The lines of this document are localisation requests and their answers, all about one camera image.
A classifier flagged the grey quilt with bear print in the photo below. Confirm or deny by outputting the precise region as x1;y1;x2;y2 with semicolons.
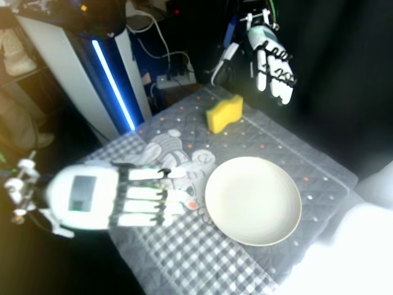
78;84;359;295

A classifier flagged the yellow and green sponge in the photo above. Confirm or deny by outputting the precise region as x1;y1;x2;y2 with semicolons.
204;94;244;135

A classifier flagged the white column blue light strip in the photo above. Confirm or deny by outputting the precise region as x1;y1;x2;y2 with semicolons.
17;14;154;142

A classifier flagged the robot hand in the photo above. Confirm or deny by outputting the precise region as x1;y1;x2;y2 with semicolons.
247;26;298;106
45;161;188;231

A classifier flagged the black rounded device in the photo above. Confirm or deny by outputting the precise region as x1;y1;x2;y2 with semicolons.
66;0;128;39

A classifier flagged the white power strip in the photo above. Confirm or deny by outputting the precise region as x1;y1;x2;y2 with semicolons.
155;71;197;90

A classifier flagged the thick white cable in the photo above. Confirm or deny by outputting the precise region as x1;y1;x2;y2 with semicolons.
125;10;171;73

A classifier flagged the beige fabric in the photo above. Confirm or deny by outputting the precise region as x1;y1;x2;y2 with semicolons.
0;29;56;150

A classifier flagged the cream round plate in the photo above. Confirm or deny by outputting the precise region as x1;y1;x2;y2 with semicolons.
204;155;303;248

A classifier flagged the thin white cable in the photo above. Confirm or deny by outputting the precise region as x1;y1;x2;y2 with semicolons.
136;37;191;76

